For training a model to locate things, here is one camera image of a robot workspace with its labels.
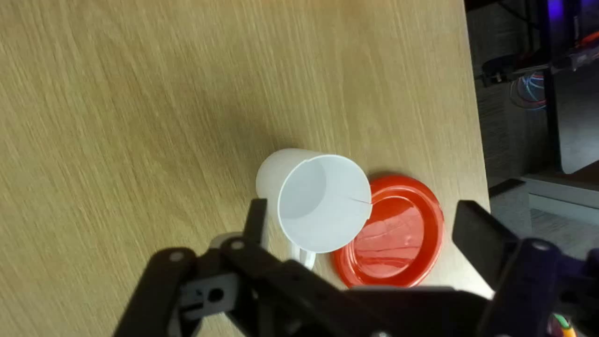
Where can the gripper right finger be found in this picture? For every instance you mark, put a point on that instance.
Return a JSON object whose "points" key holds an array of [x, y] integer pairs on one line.
{"points": [[524, 271]]}

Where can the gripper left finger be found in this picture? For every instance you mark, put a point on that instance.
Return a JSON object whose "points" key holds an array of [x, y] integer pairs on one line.
{"points": [[262, 276]]}

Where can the orange plate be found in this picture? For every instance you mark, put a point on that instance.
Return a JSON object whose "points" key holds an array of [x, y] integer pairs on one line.
{"points": [[402, 234]]}

